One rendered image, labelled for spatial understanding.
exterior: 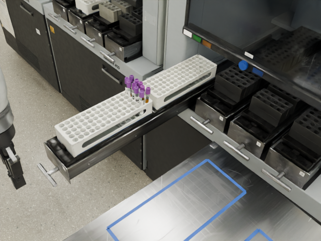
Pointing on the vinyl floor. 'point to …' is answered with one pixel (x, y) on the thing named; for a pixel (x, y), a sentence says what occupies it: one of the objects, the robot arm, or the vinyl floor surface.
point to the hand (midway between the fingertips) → (16, 177)
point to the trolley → (204, 207)
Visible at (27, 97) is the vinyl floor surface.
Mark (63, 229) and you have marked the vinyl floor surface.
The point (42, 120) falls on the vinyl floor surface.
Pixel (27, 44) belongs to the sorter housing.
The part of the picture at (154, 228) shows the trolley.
